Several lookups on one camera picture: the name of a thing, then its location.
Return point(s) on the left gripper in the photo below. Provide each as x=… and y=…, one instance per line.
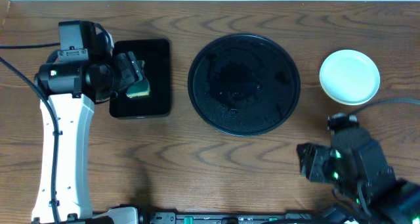
x=130, y=72

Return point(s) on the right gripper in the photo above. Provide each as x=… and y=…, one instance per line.
x=312, y=164

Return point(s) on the green yellow sponge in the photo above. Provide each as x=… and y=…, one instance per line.
x=140, y=88

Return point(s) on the light green plate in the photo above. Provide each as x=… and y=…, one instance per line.
x=349, y=77

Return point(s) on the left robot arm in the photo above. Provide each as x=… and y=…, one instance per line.
x=81, y=74

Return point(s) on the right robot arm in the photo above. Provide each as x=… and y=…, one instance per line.
x=356, y=166

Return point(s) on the black rectangular tray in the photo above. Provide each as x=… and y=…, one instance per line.
x=156, y=55

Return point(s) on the round black tray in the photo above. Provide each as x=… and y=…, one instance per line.
x=244, y=84

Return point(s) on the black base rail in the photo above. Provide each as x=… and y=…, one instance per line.
x=213, y=218

